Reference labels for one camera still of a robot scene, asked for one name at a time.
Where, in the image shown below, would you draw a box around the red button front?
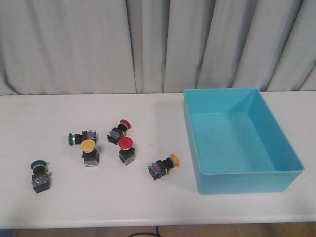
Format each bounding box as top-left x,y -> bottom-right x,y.
118,137 -> 136,165

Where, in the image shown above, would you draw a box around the red button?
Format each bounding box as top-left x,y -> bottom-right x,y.
107,119 -> 131,145
118,137 -> 136,165

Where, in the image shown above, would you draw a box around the yellow button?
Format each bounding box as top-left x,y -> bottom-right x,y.
80,139 -> 99,167
148,154 -> 180,180

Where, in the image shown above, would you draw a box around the blue plastic box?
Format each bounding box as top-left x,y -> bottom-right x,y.
183,87 -> 305,195

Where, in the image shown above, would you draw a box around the red button rear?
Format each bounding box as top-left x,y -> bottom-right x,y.
107,119 -> 131,145

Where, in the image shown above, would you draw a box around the green button lying sideways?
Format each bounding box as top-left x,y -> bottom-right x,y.
68,130 -> 97,146

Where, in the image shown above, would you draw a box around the green button front left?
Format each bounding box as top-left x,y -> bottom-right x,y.
30,160 -> 51,194

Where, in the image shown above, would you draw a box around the grey curtain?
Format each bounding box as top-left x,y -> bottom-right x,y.
0,0 -> 316,95

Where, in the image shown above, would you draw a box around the black floor cable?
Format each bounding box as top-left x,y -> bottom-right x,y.
128,225 -> 161,237

